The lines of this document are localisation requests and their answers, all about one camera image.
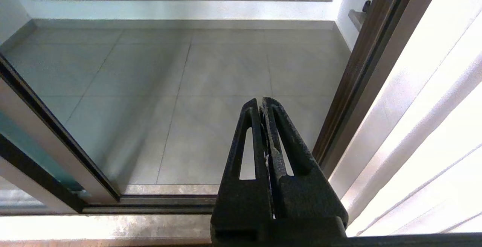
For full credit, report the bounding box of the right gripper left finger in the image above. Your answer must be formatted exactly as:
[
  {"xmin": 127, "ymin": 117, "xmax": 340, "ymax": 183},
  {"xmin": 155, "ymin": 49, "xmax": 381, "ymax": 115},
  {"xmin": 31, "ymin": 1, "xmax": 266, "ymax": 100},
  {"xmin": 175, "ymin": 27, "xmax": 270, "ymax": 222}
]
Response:
[{"xmin": 210, "ymin": 98, "xmax": 275, "ymax": 247}]

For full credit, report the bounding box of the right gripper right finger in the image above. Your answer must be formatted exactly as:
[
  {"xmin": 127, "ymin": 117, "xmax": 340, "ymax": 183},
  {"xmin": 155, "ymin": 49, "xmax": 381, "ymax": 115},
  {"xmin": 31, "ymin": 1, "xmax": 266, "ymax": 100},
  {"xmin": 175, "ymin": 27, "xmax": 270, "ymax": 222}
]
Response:
[{"xmin": 262, "ymin": 96, "xmax": 349, "ymax": 237}]

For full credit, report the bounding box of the brown framed sliding glass door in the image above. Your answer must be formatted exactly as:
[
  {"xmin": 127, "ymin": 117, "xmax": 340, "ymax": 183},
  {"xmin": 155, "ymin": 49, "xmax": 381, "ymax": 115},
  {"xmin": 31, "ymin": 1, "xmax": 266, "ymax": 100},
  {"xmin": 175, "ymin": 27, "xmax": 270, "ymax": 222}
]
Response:
[{"xmin": 0, "ymin": 53, "xmax": 122, "ymax": 204}]

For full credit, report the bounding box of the white sheer curtain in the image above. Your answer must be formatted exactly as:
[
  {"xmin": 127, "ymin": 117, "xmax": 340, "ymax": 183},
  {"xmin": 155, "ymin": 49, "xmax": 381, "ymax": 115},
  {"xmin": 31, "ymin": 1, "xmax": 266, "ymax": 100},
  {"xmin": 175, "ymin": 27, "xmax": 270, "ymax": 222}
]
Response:
[{"xmin": 328, "ymin": 0, "xmax": 482, "ymax": 237}]

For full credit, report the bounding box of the dark brown door jamb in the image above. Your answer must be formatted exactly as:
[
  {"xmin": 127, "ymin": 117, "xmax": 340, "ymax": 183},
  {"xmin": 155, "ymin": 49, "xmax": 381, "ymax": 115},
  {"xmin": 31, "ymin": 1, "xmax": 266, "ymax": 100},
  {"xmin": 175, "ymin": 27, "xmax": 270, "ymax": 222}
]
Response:
[{"xmin": 312, "ymin": 0, "xmax": 447, "ymax": 180}]

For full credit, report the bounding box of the brown framed fixed glass panel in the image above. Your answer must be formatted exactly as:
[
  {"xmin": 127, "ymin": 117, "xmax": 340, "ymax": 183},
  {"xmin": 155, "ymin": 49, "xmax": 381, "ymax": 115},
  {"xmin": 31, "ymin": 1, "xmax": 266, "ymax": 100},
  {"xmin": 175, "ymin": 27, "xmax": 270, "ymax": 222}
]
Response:
[{"xmin": 0, "ymin": 110, "xmax": 86, "ymax": 214}]

